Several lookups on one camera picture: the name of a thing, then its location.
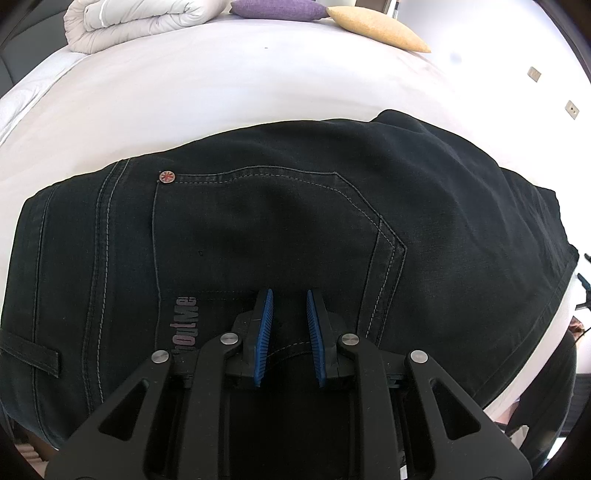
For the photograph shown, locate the grey padded headboard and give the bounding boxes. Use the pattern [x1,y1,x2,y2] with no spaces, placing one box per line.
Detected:
[0,28,79,97]

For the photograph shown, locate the purple pillow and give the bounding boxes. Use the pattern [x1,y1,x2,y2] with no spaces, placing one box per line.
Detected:
[229,0,331,20]

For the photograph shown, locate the yellow pillow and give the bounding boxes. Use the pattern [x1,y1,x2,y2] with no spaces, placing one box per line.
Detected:
[325,6,432,53]

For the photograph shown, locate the dark cloth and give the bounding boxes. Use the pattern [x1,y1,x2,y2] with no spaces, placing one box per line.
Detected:
[505,332,580,464]

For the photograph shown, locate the folded beige duvet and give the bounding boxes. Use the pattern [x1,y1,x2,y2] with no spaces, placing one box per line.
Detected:
[64,0,234,55]

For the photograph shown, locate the bed with white sheet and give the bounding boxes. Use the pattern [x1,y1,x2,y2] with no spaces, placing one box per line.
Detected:
[0,4,578,423]

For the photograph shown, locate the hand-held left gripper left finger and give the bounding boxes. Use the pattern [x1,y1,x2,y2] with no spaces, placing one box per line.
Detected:
[45,288,275,480]

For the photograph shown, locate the black denim pants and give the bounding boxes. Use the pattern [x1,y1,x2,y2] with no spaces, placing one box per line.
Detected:
[0,108,579,450]

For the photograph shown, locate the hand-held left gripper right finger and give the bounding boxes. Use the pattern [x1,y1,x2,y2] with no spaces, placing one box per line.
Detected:
[307,288,532,480]

